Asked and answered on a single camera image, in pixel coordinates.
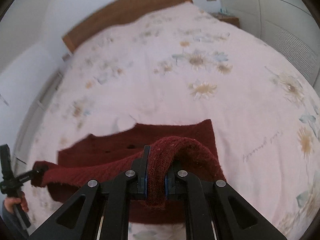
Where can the white louvred wardrobe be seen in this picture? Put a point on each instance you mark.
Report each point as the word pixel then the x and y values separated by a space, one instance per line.
pixel 282 12

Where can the person's left forearm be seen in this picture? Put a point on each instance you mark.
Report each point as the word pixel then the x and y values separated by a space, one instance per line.
pixel 10 223

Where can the person's left hand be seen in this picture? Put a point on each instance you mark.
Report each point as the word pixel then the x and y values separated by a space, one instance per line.
pixel 11 202

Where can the white low cabinet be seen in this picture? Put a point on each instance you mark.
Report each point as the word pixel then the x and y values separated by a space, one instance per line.
pixel 37 110

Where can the teal items on nightstand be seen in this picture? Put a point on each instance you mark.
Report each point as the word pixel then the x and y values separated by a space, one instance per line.
pixel 223 10

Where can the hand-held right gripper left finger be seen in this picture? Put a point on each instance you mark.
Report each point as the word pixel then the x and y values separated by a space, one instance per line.
pixel 120 187

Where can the dark red knitted sweater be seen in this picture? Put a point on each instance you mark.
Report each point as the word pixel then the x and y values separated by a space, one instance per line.
pixel 100 150

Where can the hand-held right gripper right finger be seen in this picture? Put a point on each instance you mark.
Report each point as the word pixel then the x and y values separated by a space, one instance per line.
pixel 195 187

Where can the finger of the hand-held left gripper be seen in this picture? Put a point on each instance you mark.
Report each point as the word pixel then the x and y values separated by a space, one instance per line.
pixel 28 175

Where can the wooden headboard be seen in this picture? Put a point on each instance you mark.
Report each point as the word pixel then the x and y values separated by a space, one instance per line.
pixel 125 15

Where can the pink floral bed sheet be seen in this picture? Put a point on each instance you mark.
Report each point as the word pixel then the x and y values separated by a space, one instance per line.
pixel 200 100

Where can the wooden nightstand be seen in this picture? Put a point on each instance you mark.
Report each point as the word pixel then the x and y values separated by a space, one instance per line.
pixel 228 20

